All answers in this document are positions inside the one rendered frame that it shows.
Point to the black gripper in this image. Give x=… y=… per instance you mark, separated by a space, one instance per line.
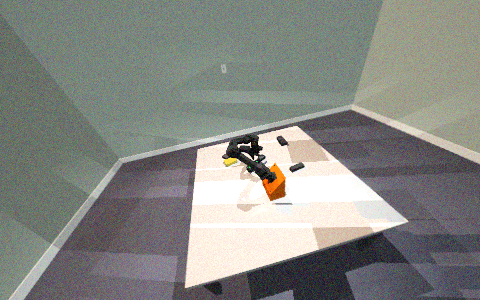
x=255 y=152

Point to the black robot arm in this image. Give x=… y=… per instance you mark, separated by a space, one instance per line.
x=234 y=152

